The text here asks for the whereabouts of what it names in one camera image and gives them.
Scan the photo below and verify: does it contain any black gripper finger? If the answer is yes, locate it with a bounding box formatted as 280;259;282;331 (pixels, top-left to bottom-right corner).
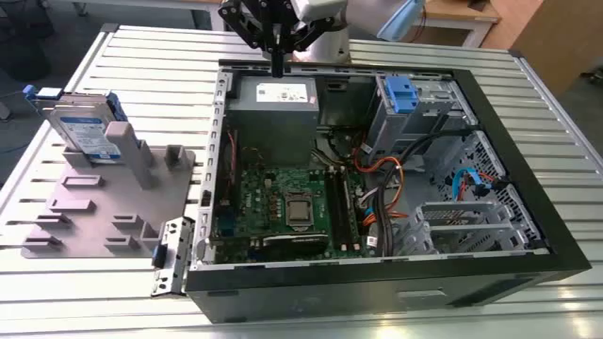
218;0;278;78
277;17;336;78

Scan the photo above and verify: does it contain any hard disk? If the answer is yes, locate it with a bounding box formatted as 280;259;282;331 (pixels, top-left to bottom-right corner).
21;84;129;165

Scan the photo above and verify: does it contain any blue drive latch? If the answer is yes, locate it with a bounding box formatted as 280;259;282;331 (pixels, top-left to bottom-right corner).
382;76;418;114

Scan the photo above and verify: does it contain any grey power supply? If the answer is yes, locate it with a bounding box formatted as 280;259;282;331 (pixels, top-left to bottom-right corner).
232;76;321;167

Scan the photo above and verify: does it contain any wooden desk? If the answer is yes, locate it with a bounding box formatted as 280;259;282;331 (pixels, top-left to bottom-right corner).
393;0;501;49

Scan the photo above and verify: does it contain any grey drive cage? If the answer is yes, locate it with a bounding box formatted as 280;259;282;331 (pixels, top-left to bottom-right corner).
365;76;474;172

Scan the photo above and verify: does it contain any green motherboard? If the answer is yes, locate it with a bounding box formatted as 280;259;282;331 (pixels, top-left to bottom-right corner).
210;165;373;264

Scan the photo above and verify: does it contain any black RAM slot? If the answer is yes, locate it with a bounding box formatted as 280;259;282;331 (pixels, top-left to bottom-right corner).
324;165;344;251
338;165;360;250

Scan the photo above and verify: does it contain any silver CPU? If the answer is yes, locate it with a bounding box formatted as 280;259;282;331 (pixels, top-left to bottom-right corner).
285;199;313;222

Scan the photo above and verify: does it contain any brown wooden cabinet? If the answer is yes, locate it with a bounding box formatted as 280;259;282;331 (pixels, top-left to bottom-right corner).
510;0;603;96

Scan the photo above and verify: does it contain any grey parts rack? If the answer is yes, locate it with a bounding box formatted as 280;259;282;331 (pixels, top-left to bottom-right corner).
21;121;198;261

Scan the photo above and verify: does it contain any black graphics card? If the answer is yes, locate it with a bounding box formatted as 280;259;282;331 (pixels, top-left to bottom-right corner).
261;231;330;256

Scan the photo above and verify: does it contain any black PC case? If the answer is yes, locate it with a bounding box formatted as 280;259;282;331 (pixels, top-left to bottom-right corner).
185;58;592;324

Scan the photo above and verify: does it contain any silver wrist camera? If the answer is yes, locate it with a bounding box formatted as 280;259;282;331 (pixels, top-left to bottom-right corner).
289;0;348;25

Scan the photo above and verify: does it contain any orange wire bundle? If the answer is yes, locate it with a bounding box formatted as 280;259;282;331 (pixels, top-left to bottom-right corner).
352;155;410;227

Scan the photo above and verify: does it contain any thin red wire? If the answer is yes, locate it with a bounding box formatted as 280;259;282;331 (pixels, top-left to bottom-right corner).
224;129;237;206

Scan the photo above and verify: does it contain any blue data wire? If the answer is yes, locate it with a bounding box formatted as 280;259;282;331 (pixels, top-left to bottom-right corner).
450;168;494;203

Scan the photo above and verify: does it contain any black case cable bundle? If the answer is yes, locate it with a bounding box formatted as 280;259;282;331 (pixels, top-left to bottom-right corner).
376;129;476;257

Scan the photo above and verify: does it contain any multicoloured power wire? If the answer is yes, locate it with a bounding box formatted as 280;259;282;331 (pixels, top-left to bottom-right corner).
462;172;513;202

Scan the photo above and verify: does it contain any hinged metal slot bracket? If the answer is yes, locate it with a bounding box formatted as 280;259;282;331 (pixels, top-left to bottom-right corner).
149;215;197;297

